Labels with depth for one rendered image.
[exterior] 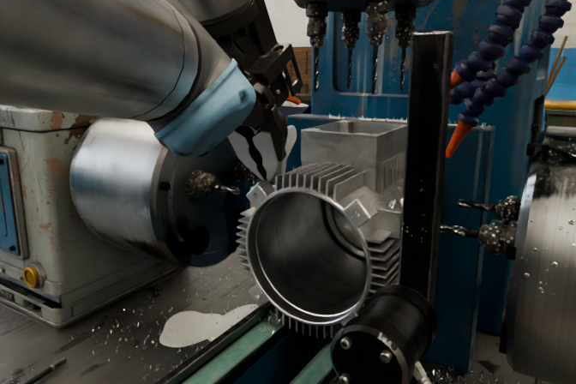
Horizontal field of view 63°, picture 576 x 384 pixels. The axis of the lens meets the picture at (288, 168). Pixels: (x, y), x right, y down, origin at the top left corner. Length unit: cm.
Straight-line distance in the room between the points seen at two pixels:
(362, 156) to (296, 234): 16
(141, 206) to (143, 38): 44
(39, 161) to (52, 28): 63
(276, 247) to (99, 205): 27
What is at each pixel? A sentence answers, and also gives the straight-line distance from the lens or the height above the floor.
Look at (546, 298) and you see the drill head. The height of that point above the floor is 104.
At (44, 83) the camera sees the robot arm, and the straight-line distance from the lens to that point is 19.
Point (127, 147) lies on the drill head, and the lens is 68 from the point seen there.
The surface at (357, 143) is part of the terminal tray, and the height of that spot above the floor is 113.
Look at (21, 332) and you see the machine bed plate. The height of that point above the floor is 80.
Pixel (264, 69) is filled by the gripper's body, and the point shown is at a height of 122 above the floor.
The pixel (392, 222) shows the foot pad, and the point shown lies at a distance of 51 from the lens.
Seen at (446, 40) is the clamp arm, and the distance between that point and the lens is 40.
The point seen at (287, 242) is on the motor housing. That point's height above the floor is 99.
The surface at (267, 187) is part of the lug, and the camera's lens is 54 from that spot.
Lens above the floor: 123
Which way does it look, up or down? 13 degrees down
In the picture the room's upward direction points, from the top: straight up
